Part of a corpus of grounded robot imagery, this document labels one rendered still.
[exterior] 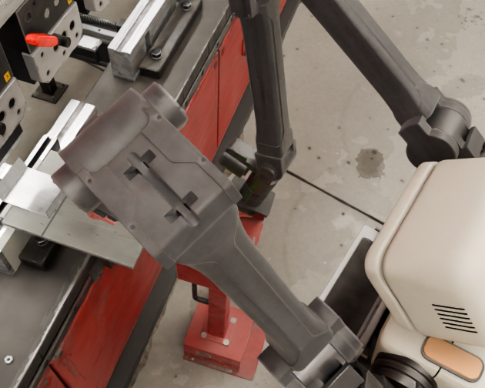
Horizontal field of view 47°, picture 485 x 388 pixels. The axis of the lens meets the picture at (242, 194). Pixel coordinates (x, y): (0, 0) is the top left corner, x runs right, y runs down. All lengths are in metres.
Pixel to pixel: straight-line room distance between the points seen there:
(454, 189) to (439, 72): 2.23
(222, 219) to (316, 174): 1.98
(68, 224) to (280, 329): 0.61
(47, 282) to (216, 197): 0.82
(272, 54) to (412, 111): 0.24
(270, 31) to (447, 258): 0.47
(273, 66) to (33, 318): 0.65
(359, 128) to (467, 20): 1.01
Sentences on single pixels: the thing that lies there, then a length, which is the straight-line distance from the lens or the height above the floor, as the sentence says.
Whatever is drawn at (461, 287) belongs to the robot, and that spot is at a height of 1.37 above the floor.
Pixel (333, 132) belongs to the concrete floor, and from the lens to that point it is 2.54.
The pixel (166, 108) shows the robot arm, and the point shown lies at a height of 1.59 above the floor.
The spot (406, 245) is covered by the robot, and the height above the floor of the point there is 1.34.
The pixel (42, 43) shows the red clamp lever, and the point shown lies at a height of 1.30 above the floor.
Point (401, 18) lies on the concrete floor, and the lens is 3.18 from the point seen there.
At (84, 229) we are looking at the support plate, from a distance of 1.08.
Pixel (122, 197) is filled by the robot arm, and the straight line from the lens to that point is 0.40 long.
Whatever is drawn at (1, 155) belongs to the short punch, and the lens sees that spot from 1.07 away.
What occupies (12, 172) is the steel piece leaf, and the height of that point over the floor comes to 1.02.
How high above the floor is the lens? 1.92
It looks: 57 degrees down
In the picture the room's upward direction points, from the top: 5 degrees clockwise
